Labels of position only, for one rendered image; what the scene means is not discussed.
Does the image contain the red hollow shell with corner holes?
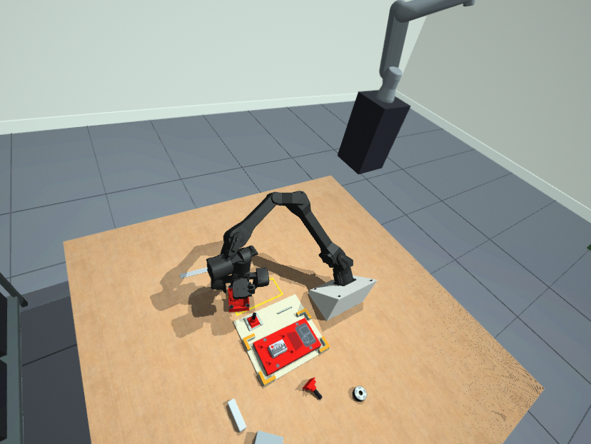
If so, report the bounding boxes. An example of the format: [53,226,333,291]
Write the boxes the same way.
[228,285,250,313]

